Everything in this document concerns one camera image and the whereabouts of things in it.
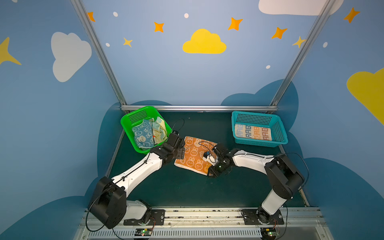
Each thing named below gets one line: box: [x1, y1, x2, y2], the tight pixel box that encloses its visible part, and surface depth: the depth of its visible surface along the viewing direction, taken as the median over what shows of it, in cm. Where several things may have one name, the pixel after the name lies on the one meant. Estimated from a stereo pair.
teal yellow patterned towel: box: [152, 116, 168, 145], surface depth 104 cm
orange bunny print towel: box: [174, 136, 218, 176], surface depth 95 cm
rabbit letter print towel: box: [235, 124, 272, 141], surface depth 110 cm
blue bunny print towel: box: [132, 119, 155, 149], surface depth 106 cm
